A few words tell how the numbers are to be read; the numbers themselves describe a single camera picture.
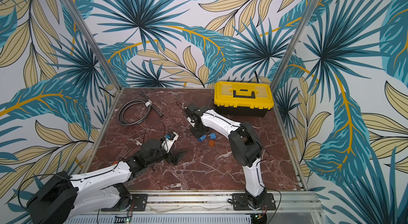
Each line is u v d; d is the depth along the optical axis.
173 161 0.74
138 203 0.73
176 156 0.73
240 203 0.73
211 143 0.92
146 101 1.10
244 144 0.51
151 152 0.63
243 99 0.93
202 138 0.88
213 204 0.75
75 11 0.79
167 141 0.70
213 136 0.94
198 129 0.79
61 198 0.40
